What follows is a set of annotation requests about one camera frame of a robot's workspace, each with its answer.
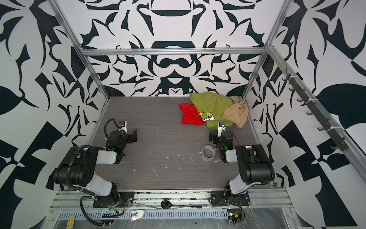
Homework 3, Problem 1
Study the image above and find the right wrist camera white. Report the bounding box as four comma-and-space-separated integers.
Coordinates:
217, 122, 226, 137

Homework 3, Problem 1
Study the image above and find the red cloth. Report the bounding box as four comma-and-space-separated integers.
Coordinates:
179, 104, 205, 126

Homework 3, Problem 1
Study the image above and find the clear tape roll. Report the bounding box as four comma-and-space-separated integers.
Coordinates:
201, 145, 216, 162

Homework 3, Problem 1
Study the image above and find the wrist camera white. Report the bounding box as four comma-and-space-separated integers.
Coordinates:
118, 121, 128, 135
217, 122, 226, 137

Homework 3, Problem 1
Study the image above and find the beige cloth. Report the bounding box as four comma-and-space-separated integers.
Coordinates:
222, 96, 249, 128

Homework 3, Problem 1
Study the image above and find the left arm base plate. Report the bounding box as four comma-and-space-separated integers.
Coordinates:
92, 191, 135, 208

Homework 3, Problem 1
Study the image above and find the white slotted cable duct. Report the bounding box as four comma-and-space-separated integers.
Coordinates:
58, 209, 229, 220

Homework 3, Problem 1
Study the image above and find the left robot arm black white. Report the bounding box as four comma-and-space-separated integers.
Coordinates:
53, 118, 138, 200

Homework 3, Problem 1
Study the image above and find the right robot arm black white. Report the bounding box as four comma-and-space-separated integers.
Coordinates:
209, 130, 275, 195

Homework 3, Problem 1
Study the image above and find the black round knob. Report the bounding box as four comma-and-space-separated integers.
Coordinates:
161, 200, 172, 210

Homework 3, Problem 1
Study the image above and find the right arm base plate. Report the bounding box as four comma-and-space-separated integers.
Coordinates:
208, 190, 250, 207

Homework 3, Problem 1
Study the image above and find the green printed cloth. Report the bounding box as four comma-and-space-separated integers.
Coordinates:
190, 92, 234, 129

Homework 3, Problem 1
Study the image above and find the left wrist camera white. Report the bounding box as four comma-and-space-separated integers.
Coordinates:
118, 121, 128, 135

